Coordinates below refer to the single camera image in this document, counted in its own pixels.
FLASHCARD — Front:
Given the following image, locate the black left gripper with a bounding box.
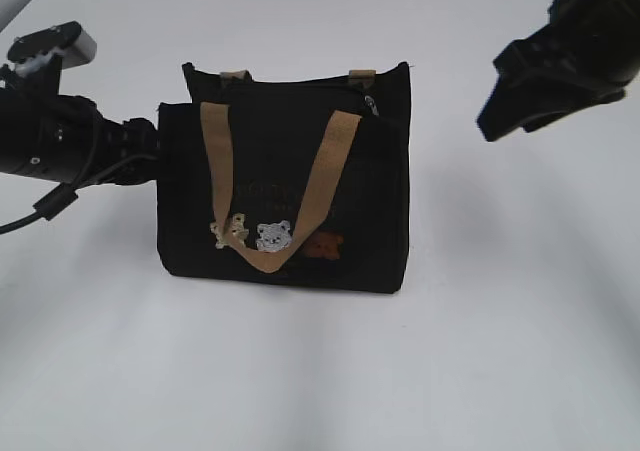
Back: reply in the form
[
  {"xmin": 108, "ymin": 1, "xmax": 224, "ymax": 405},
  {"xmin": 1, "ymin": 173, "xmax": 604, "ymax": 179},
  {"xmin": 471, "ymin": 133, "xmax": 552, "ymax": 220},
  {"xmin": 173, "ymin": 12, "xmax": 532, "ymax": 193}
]
[{"xmin": 74, "ymin": 101, "xmax": 160, "ymax": 187}]

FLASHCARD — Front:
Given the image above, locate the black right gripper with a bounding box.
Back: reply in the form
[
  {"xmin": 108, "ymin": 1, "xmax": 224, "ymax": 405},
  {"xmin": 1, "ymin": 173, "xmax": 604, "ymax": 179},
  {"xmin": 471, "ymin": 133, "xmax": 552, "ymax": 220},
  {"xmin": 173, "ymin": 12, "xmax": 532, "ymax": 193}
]
[{"xmin": 477, "ymin": 0, "xmax": 639, "ymax": 142}]

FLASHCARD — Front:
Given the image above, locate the black canvas tote bag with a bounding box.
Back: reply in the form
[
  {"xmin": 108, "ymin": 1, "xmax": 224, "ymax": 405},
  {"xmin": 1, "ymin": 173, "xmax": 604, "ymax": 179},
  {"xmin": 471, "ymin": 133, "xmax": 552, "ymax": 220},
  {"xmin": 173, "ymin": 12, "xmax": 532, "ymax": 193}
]
[{"xmin": 157, "ymin": 63, "xmax": 411, "ymax": 294}]

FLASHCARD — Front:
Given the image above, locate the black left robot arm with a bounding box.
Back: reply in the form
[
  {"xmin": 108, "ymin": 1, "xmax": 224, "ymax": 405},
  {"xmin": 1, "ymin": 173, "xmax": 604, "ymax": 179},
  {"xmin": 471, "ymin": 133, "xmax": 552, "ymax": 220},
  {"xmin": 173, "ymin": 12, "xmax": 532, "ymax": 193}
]
[{"xmin": 1, "ymin": 64, "xmax": 160, "ymax": 189}]

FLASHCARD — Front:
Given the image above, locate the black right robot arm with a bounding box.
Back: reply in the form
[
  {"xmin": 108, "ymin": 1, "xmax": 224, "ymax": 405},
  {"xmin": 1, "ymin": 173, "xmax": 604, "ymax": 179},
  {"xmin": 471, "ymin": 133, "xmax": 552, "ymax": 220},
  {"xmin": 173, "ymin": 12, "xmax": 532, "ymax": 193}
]
[{"xmin": 477, "ymin": 0, "xmax": 639, "ymax": 142}]

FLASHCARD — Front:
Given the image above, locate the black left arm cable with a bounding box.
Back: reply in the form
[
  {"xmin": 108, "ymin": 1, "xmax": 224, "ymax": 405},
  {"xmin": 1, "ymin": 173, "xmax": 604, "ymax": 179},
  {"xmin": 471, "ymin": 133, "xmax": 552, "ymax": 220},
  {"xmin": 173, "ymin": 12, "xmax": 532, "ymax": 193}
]
[{"xmin": 0, "ymin": 110, "xmax": 136, "ymax": 236}]

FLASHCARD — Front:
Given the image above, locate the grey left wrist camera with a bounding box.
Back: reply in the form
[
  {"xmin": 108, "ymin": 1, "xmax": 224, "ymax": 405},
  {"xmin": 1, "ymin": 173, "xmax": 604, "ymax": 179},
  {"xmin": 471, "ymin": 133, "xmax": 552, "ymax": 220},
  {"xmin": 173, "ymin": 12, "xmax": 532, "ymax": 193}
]
[{"xmin": 7, "ymin": 21, "xmax": 97, "ymax": 77}]

